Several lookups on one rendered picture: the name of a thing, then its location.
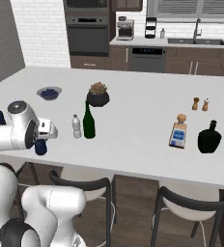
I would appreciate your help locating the black tiered stand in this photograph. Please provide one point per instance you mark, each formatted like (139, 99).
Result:
(150, 27)

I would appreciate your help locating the brown pepper shaker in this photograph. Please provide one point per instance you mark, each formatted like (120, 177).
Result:
(195, 104)

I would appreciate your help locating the black round glass bottle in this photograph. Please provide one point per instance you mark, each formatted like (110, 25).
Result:
(209, 140)

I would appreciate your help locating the clear plastic water bottle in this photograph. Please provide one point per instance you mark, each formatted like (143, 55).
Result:
(76, 128)

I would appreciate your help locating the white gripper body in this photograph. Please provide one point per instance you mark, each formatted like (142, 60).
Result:
(52, 132)

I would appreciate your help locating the grey bowl of blueberries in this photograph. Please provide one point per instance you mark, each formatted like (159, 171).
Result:
(49, 93)

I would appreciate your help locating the brown narrow lower cupboard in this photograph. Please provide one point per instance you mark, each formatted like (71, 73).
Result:
(119, 58)

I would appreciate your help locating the grey kitchen sink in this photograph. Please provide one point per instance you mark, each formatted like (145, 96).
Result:
(197, 41)

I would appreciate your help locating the brown white-topped salt shaker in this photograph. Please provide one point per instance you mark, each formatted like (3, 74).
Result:
(205, 105)

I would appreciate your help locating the dark grey dishwasher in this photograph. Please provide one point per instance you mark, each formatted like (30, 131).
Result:
(147, 59)

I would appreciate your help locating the square corked glass bottle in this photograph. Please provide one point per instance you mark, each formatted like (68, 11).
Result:
(178, 135)

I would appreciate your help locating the white soap dispenser bottle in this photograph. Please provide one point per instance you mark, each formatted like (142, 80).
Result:
(162, 33)

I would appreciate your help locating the silver coffee machine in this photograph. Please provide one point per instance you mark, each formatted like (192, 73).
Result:
(125, 29)

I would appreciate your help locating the green glass bottle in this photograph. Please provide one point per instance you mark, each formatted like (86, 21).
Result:
(89, 125)

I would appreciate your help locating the brown wall cupboard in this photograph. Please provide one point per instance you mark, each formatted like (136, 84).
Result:
(127, 5)

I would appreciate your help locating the silver sink tap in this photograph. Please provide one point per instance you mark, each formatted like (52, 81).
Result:
(197, 30)

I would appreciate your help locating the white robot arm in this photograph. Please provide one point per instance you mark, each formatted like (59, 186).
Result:
(11, 135)

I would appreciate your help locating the white chair with black frame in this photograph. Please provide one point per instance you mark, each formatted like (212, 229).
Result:
(85, 185)
(188, 202)

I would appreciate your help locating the brown lower cupboard run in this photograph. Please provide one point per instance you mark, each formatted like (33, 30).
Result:
(201, 62)

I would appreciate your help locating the succulent plant in black pot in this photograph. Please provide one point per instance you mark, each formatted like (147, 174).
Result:
(98, 96)

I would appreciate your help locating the dark grey wall oven stack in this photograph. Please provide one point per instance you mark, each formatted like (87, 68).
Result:
(87, 32)

